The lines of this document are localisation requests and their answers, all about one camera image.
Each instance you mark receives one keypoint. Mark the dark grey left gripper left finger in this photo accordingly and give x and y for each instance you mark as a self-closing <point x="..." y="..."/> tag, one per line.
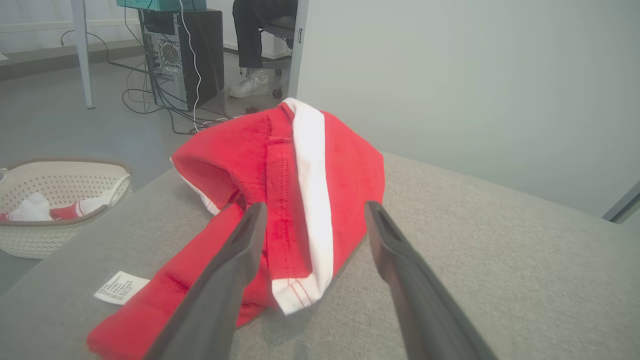
<point x="210" y="300"/>

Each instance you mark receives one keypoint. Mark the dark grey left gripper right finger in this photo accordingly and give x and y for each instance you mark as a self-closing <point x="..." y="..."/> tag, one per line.
<point x="420" y="300"/>

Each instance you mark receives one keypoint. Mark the red white basketball jersey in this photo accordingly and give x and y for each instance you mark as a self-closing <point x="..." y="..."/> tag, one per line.
<point x="240" y="150"/>

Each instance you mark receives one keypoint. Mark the small red white garment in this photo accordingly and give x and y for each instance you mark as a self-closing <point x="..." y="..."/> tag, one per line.
<point x="32" y="207"/>

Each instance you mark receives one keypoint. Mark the cream perforated laundry basket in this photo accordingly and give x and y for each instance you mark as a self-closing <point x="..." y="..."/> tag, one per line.
<point x="60" y="182"/>

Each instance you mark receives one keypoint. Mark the white sneaker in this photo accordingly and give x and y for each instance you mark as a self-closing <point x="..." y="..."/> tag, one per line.
<point x="250" y="86"/>

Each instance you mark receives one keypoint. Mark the wide white partition panel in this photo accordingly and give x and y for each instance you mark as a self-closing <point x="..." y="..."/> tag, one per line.
<point x="450" y="75"/>

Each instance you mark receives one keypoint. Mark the black computer tower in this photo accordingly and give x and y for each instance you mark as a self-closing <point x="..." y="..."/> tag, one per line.
<point x="205" y="50"/>

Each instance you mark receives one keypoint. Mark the dark trouser leg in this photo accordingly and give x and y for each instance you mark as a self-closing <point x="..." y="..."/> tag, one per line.
<point x="250" y="35"/>

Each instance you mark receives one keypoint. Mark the white desk leg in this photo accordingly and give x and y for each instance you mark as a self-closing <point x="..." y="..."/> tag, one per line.
<point x="82" y="50"/>

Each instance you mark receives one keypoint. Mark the black office chair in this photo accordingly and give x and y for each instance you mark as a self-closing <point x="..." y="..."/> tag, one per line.
<point x="281" y="25"/>

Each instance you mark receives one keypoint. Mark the light grey partition post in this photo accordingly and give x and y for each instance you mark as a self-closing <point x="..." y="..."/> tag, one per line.
<point x="625" y="205"/>

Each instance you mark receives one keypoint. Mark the grey partition edge post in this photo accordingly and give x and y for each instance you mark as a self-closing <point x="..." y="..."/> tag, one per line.
<point x="296" y="50"/>

